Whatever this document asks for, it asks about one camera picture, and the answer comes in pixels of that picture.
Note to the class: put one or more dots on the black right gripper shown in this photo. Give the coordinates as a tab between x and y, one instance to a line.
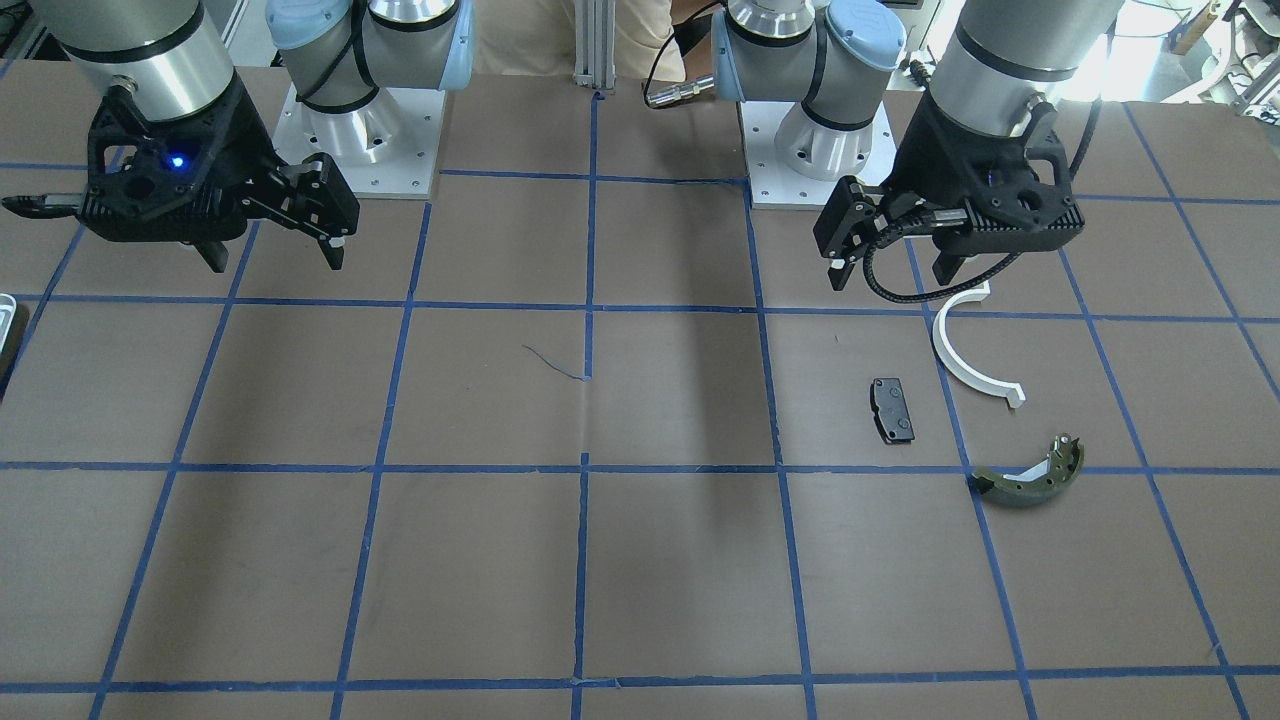
243	150

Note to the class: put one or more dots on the olive brake shoe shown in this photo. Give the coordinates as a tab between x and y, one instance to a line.
1046	480

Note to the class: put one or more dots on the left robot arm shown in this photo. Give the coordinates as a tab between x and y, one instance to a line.
836	63

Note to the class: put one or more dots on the aluminium frame post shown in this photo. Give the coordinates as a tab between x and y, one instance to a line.
595	39

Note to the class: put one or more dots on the black brake pad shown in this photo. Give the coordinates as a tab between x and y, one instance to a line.
890	411

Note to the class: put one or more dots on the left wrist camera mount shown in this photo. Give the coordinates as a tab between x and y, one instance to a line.
1016	190

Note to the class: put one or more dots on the white curved plastic part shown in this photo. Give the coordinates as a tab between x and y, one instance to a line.
1011	392

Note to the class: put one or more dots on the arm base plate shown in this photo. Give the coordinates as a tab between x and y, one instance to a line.
793	163
387	150

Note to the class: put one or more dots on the person in beige shirt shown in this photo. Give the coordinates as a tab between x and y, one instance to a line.
538	38

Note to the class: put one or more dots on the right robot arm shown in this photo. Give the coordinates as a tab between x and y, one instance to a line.
339	53

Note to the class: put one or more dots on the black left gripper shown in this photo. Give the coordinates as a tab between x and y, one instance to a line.
921	160

